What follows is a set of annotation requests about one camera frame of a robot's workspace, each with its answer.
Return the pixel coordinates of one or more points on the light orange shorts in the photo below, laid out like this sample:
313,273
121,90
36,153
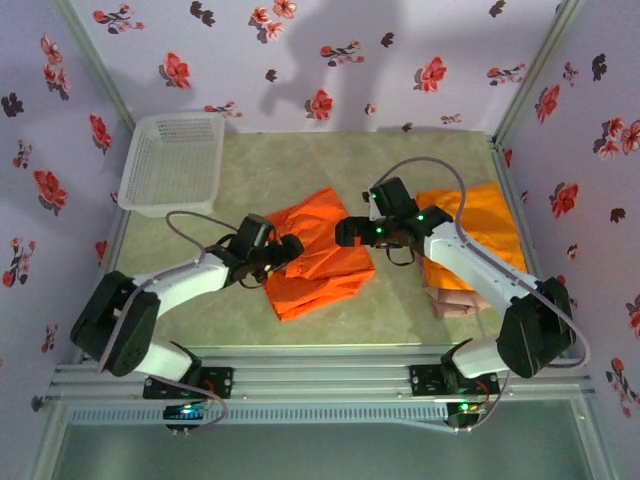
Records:
495,220

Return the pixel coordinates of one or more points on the right circuit board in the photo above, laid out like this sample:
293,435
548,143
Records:
465,407

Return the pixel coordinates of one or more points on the pink shorts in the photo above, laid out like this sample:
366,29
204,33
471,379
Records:
450,307

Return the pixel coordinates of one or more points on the aluminium corner post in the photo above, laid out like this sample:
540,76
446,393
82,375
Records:
95,60
540,65

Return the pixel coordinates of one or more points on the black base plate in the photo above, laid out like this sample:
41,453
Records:
425,380
222,382

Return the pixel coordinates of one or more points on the white plastic basket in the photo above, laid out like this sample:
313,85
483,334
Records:
170,165

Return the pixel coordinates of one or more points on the dark orange shorts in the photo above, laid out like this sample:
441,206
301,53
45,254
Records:
325,280

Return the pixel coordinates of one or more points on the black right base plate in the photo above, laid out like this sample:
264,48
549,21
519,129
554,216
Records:
425,380

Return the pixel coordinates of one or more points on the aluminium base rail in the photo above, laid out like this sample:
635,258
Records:
325,375

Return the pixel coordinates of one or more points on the circuit board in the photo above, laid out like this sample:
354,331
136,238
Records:
185,411
465,407

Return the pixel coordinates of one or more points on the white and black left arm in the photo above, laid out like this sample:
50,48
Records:
185,285

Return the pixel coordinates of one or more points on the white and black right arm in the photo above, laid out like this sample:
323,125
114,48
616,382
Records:
470,270

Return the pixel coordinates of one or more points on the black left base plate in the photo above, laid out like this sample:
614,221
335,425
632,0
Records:
222,382

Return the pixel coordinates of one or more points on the left circuit board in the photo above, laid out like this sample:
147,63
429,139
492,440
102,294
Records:
185,411

